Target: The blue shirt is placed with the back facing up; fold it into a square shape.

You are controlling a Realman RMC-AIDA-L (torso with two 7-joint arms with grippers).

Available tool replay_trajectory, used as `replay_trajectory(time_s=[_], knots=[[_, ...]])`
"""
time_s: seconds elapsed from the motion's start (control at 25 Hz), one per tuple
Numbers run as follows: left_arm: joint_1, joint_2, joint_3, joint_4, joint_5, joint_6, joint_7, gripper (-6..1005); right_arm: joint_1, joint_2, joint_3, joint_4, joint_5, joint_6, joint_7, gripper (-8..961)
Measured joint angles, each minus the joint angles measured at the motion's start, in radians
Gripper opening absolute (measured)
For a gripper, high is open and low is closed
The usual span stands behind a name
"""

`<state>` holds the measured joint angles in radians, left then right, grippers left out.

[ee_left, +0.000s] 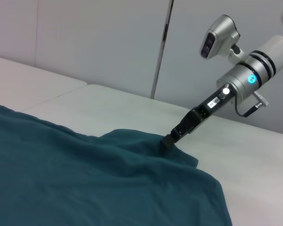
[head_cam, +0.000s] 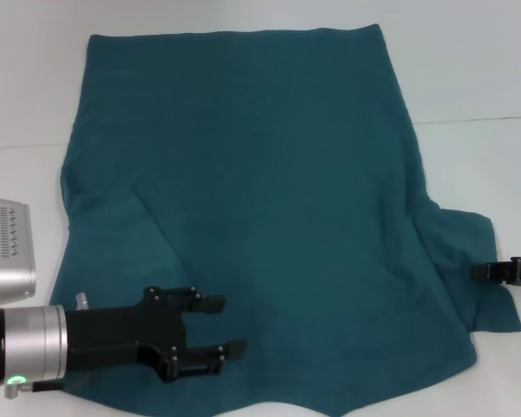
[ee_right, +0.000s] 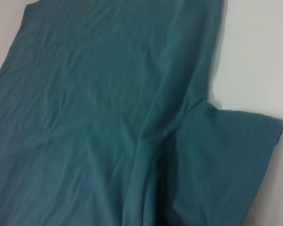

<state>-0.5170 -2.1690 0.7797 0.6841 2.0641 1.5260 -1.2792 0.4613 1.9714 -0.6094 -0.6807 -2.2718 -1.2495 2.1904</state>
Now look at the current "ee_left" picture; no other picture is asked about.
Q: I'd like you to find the blue teal shirt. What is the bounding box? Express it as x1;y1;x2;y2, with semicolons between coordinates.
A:
0;101;233;226

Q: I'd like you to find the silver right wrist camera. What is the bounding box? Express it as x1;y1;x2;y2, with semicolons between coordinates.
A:
200;14;247;65

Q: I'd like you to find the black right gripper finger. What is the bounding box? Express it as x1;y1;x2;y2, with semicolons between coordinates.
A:
162;131;180;149

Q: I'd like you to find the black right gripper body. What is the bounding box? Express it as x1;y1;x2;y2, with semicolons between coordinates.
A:
171;85;236;142

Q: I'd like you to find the right arm cable with plug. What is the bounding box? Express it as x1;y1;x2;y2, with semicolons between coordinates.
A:
234;92;269;118

